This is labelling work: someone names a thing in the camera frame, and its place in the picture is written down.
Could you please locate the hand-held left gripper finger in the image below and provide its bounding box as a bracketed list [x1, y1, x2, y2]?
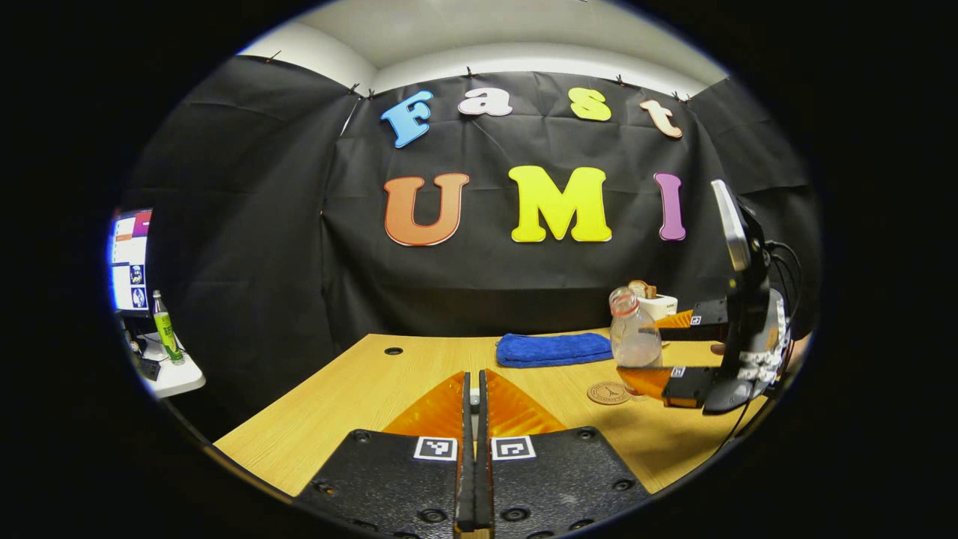
[296, 371, 474, 539]
[479, 368, 650, 539]

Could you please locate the clear plastic water bottle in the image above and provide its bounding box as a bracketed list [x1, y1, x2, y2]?
[608, 286, 664, 371]

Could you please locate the round brown coaster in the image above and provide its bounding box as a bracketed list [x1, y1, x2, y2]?
[587, 381, 634, 406]

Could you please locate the green drink bottle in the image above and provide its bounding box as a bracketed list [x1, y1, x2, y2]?
[152, 290, 184, 365]

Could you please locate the white toaster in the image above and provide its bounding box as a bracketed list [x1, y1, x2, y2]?
[636, 293, 679, 321]

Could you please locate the blue towel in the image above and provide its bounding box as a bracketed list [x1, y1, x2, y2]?
[495, 332, 614, 368]

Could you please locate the black backdrop cloth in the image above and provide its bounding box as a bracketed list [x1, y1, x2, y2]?
[120, 54, 824, 442]

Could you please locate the white side table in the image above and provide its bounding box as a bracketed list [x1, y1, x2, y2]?
[123, 333, 207, 399]

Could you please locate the computer monitor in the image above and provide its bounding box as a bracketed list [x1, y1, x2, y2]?
[111, 208, 154, 314]

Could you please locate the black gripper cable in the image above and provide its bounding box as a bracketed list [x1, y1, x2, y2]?
[763, 240, 803, 319]
[717, 378, 783, 459]

